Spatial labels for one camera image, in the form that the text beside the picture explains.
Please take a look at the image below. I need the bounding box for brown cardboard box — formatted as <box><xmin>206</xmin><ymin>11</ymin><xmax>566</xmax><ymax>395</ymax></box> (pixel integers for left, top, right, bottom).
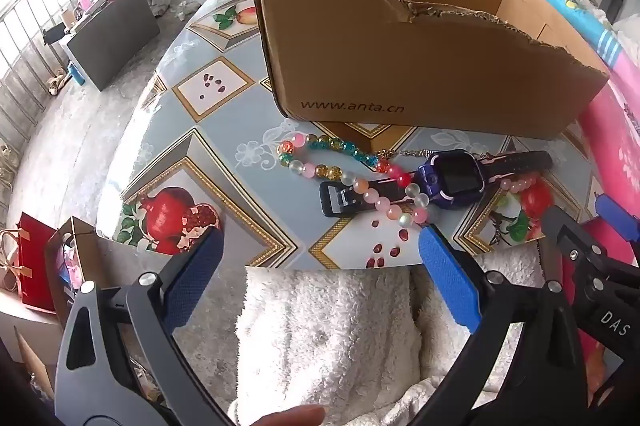
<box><xmin>251</xmin><ymin>0</ymin><xmax>611</xmax><ymax>141</ymax></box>

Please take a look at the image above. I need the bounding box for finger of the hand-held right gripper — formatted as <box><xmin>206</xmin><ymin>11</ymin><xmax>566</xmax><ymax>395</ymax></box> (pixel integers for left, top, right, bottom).
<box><xmin>594</xmin><ymin>193</ymin><xmax>640</xmax><ymax>238</ymax></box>
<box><xmin>540</xmin><ymin>205</ymin><xmax>640</xmax><ymax>302</ymax></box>

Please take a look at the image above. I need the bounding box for purple smartwatch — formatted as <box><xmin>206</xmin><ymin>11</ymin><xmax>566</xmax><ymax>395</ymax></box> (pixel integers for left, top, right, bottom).
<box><xmin>319</xmin><ymin>149</ymin><xmax>555</xmax><ymax>219</ymax></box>

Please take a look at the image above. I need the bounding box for metal railing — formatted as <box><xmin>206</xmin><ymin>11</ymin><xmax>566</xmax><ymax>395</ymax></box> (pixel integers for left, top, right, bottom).
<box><xmin>0</xmin><ymin>0</ymin><xmax>101</xmax><ymax>147</ymax></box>

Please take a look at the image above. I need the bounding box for multicolored glass bead bracelet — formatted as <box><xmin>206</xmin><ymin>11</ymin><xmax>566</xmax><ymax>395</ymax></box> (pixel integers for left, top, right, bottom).
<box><xmin>276</xmin><ymin>132</ymin><xmax>397</xmax><ymax>181</ymax></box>

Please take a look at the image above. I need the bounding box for white fleece garment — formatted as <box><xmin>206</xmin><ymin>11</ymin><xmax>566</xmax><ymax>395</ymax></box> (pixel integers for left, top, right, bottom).
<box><xmin>227</xmin><ymin>251</ymin><xmax>551</xmax><ymax>426</ymax></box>

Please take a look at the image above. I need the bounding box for pink white bead bracelet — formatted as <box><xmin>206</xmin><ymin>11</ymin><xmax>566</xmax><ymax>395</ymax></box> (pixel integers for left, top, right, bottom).
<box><xmin>340</xmin><ymin>163</ymin><xmax>432</xmax><ymax>229</ymax></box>

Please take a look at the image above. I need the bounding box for grey cabinet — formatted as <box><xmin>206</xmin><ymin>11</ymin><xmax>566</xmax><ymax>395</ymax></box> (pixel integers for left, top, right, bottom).
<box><xmin>65</xmin><ymin>0</ymin><xmax>162</xmax><ymax>92</ymax></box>

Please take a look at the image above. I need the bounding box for small silver hair clip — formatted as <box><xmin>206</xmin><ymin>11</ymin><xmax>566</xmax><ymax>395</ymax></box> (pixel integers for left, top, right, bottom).
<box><xmin>375</xmin><ymin>147</ymin><xmax>437</xmax><ymax>160</ymax></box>

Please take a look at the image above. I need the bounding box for red gift bag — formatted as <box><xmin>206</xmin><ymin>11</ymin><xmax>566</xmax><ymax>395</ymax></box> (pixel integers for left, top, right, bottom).
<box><xmin>14</xmin><ymin>212</ymin><xmax>60</xmax><ymax>313</ymax></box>

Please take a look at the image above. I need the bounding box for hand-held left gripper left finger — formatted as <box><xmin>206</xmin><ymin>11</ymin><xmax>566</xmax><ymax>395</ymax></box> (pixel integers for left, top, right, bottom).
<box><xmin>54</xmin><ymin>227</ymin><xmax>236</xmax><ymax>426</ymax></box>

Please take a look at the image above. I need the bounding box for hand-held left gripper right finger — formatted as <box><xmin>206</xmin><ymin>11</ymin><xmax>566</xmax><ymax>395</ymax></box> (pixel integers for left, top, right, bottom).
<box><xmin>419</xmin><ymin>223</ymin><xmax>588</xmax><ymax>426</ymax></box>

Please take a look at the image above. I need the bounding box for open brown carton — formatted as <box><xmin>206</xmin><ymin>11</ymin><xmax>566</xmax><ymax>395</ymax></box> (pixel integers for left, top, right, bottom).
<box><xmin>44</xmin><ymin>215</ymin><xmax>103</xmax><ymax>332</ymax></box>

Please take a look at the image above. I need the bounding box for person's left hand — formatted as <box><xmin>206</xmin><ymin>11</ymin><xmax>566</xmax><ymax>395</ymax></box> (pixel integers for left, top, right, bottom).
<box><xmin>247</xmin><ymin>404</ymin><xmax>327</xmax><ymax>426</ymax></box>

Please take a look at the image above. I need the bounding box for fruit print tablecloth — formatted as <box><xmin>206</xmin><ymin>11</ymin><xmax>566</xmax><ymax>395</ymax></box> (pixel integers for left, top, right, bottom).
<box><xmin>112</xmin><ymin>0</ymin><xmax>608</xmax><ymax>272</ymax></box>

